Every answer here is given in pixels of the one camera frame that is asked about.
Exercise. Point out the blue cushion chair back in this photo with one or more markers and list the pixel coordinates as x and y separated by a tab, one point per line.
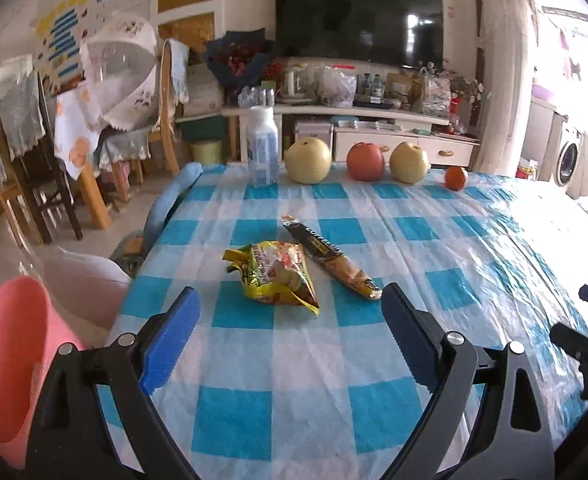
166	202

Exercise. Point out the green waste bin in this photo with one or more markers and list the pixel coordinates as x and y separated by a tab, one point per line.
207	152

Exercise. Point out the yellow green snack bag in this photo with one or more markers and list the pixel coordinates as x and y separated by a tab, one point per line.
274	272

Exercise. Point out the electric kettle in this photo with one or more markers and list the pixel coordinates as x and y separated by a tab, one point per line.
295	82

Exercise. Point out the white floral dining tablecloth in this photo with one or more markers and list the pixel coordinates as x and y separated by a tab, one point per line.
77	127

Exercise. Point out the white mesh food cover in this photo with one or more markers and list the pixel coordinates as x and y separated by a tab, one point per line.
121	63

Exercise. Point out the dark wooden chair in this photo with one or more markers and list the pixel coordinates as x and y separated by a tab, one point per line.
27	152

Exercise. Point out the yellow pear right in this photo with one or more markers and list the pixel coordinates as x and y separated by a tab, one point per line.
409	163

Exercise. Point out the small orange tangerine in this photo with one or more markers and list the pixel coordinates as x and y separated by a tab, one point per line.
455	178

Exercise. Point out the white milk bottle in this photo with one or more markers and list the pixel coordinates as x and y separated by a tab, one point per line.
262	146

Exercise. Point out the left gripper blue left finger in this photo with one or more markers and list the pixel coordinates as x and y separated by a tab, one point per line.
165	341

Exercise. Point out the yellow pear left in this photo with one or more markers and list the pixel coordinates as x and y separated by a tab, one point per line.
308	161

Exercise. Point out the white lace curtain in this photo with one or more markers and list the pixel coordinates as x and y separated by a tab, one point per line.
508	32

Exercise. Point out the coffee stick packet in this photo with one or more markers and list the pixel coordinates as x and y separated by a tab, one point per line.
332	259

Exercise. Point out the wooden chair light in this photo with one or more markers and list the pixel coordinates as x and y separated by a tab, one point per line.
118	147

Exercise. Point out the white washing machine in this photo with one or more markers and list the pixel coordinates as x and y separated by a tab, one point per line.
562	154

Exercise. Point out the black flat television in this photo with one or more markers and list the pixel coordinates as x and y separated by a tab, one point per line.
406	33

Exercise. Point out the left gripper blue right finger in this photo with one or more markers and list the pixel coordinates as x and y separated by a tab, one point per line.
414	335

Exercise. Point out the yellow pear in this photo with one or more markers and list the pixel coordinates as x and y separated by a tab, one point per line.
409	163
308	161

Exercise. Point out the pink plastic trash bin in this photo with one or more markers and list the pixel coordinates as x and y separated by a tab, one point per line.
31	331

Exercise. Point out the white tv cabinet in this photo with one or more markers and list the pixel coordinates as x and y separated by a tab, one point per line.
386	128

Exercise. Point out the blue white checkered tablecloth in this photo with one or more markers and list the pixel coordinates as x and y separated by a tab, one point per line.
280	392

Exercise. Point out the dark flower bouquet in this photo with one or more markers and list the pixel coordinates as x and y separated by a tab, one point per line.
239	58

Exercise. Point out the red apple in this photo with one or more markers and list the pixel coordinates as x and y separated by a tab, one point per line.
365	162

